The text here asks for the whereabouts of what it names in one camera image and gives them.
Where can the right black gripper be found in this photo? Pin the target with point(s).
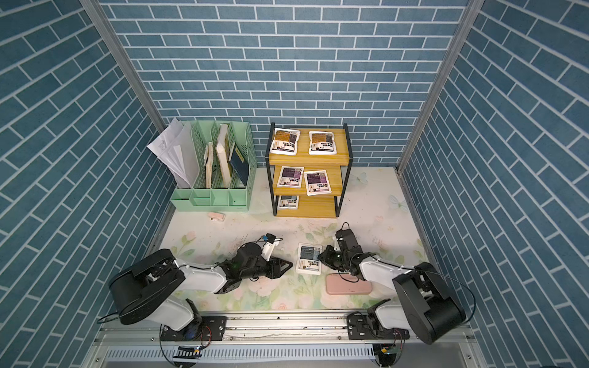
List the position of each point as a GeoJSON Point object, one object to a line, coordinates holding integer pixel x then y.
{"type": "Point", "coordinates": [326, 257]}

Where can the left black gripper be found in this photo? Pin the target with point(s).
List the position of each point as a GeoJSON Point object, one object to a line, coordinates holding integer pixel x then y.
{"type": "Point", "coordinates": [274, 272]}

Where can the grey coffee bag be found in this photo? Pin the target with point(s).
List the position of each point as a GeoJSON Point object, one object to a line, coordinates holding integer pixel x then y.
{"type": "Point", "coordinates": [308, 262]}
{"type": "Point", "coordinates": [288, 202]}

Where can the purple coffee bag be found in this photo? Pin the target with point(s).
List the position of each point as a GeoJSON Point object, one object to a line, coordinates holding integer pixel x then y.
{"type": "Point", "coordinates": [317, 183]}
{"type": "Point", "coordinates": [290, 177]}

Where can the orange coffee bag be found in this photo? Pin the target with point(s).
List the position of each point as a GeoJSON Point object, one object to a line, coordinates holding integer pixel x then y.
{"type": "Point", "coordinates": [322, 143]}
{"type": "Point", "coordinates": [285, 142]}

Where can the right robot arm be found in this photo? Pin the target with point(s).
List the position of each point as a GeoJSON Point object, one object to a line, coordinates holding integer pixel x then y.
{"type": "Point", "coordinates": [428, 305]}

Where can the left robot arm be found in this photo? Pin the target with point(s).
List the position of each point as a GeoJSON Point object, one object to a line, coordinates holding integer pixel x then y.
{"type": "Point", "coordinates": [145, 290]}

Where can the wooden three-tier shelf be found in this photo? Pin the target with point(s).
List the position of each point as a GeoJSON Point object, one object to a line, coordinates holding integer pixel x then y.
{"type": "Point", "coordinates": [308, 169]}

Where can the pink case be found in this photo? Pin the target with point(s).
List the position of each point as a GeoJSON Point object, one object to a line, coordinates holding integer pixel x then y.
{"type": "Point", "coordinates": [344, 284]}

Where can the floral table mat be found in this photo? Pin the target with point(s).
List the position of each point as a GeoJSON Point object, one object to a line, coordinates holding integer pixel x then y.
{"type": "Point", "coordinates": [375, 208]}

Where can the small pink eraser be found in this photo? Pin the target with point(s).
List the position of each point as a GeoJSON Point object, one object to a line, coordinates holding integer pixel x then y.
{"type": "Point", "coordinates": [216, 217]}

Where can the green file organizer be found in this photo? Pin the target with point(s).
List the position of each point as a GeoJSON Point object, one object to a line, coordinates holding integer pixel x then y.
{"type": "Point", "coordinates": [236, 198]}

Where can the beige book left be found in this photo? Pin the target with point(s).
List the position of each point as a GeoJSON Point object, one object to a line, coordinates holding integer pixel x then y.
{"type": "Point", "coordinates": [209, 161]}

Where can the white paper stack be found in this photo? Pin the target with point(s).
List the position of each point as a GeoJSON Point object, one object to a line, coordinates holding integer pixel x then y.
{"type": "Point", "coordinates": [175, 148]}

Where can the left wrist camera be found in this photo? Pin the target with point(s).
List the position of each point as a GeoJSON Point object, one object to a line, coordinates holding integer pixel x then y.
{"type": "Point", "coordinates": [270, 243]}

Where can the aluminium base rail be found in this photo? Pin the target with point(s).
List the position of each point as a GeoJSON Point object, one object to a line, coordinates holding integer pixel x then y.
{"type": "Point", "coordinates": [335, 338]}

